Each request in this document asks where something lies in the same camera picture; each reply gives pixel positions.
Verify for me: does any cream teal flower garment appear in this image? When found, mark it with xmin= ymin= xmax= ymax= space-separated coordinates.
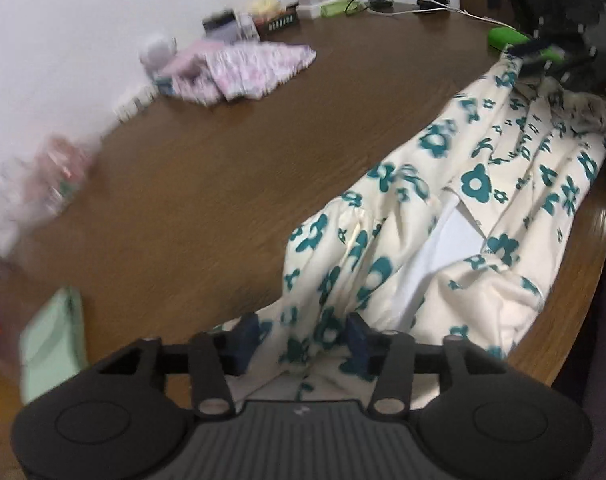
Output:
xmin=228 ymin=54 xmax=606 ymax=402

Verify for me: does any green glasses case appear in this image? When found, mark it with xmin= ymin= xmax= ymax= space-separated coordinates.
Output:
xmin=487 ymin=26 xmax=565 ymax=62

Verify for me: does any mint green pouch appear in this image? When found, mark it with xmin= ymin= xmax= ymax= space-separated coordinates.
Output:
xmin=18 ymin=287 xmax=88 ymax=404

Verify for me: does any white power strip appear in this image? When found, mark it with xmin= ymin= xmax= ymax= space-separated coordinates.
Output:
xmin=295 ymin=0 xmax=364 ymax=21

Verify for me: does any plastic bag with snacks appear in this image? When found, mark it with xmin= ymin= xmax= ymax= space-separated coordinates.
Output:
xmin=0 ymin=134 xmax=102 ymax=257

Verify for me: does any dark green text box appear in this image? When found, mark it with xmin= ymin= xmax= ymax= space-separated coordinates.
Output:
xmin=257 ymin=6 xmax=300 ymax=38

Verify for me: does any yellow snack pack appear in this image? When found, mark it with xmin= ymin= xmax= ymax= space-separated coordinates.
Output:
xmin=248 ymin=0 xmax=284 ymax=20

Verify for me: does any white ruffled floral garment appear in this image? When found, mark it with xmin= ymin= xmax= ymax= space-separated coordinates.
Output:
xmin=171 ymin=41 xmax=317 ymax=106

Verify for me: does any pink folded garment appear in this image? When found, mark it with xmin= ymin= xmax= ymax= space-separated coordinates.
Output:
xmin=153 ymin=39 xmax=227 ymax=86

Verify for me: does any white round lamp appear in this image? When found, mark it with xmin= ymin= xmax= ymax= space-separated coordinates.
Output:
xmin=139 ymin=32 xmax=177 ymax=73

